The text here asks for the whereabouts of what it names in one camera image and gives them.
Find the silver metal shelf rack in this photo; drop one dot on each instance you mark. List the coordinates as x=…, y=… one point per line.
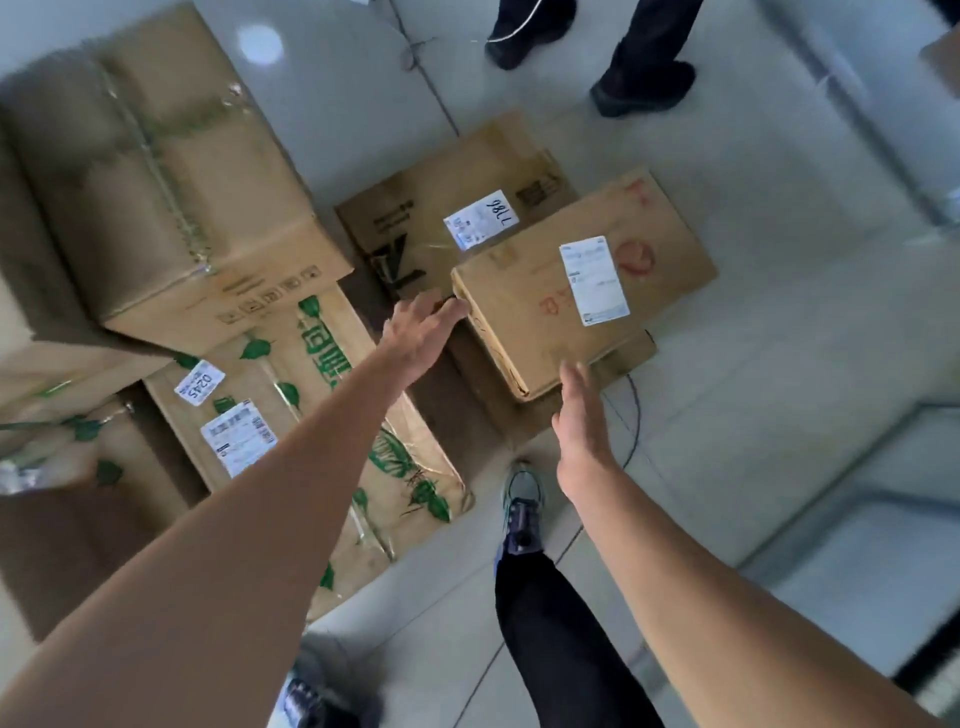
x=862, y=510
x=862, y=112

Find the green leaf box 0245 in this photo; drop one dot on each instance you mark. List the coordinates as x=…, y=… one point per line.
x=315, y=352

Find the person's right shoe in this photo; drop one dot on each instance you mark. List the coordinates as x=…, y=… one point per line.
x=523, y=510

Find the person's left shoe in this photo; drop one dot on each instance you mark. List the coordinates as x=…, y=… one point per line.
x=307, y=705

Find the person's right hand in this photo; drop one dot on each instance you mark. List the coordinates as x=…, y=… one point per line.
x=585, y=442

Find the person's left hand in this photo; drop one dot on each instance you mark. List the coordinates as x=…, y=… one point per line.
x=420, y=334

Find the person's left forearm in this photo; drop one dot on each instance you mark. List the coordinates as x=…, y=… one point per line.
x=187, y=585

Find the person's right leg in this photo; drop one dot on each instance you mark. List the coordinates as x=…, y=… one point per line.
x=562, y=645

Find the tiny brown carton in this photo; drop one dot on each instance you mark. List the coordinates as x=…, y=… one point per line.
x=945, y=64

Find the person's right forearm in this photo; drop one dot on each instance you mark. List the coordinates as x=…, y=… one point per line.
x=712, y=615

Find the pile of plain cardboard boxes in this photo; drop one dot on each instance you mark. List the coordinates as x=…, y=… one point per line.
x=510, y=420

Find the box marked 7786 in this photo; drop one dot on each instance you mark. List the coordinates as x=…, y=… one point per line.
x=420, y=202

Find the box with red circle stamp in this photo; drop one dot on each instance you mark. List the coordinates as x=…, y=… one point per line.
x=525, y=300

